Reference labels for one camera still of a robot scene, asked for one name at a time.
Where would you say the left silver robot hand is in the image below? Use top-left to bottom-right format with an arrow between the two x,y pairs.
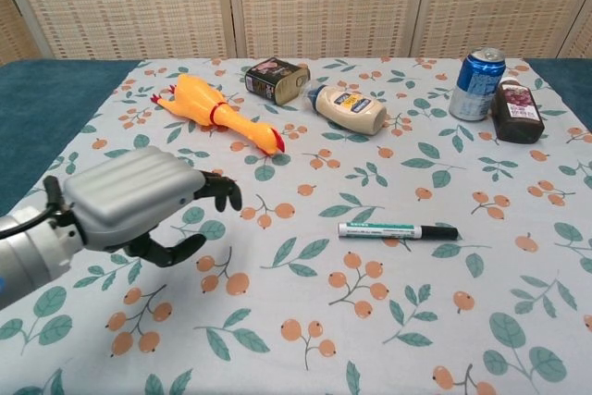
61,145 -> 243,268

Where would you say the white green marker body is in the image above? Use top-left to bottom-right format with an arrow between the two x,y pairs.
337,221 -> 423,240

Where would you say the black marker cap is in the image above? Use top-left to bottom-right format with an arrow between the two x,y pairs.
419,225 -> 460,241

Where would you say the yellow rubber chicken toy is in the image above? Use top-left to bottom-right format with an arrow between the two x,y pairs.
150,73 -> 287,156

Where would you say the dark luncheon meat tin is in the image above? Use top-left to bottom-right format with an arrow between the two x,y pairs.
244,56 -> 311,105

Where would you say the white mayonnaise squeeze bottle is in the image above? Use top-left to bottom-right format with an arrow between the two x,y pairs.
306,81 -> 388,137

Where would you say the beige woven folding screen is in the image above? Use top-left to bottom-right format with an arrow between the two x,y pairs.
0,0 -> 592,63

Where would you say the floral printed tablecloth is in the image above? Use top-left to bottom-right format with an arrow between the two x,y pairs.
0,56 -> 592,395

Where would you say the blue white soda can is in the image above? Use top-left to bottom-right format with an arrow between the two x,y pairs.
448,47 -> 507,122

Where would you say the dark brown sauce bottle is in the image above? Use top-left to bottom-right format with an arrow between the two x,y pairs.
490,79 -> 544,144

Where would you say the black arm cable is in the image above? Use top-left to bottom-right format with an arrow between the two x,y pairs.
0,175 -> 70,240

